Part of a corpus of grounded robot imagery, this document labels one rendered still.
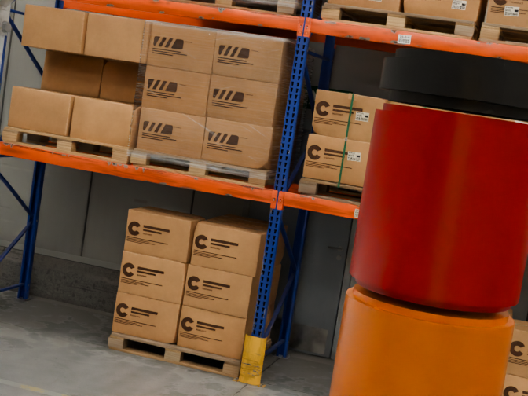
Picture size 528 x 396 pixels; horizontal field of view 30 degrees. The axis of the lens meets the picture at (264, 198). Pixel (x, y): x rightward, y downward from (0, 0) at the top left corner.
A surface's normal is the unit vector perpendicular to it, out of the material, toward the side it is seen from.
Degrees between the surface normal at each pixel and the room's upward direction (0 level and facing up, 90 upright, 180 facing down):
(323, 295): 90
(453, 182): 90
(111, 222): 90
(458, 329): 90
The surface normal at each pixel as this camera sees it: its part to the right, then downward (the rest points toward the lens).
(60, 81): -0.27, 0.11
